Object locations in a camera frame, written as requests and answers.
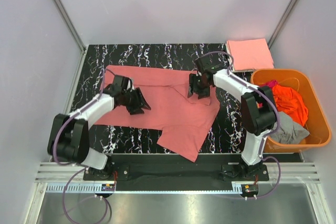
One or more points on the magenta t shirt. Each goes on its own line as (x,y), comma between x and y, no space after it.
(270,84)

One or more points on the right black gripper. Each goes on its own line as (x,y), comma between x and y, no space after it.
(197,84)

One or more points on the salmon red t shirt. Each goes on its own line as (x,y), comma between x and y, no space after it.
(184,121)

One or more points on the grey t shirt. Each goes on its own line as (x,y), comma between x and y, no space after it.
(290,132)

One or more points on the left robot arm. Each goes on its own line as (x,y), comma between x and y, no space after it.
(69,137)

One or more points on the orange t shirt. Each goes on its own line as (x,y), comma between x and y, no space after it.
(291,103)

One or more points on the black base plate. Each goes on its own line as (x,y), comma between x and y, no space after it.
(229,167)

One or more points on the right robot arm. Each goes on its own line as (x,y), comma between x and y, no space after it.
(258,110)

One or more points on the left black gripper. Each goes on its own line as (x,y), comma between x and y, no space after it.
(134,100)

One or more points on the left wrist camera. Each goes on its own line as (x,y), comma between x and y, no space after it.
(130,85)

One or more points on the orange plastic basket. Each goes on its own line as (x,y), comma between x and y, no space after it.
(317,124)

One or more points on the folded light pink t shirt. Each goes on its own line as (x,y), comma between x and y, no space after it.
(250,54)

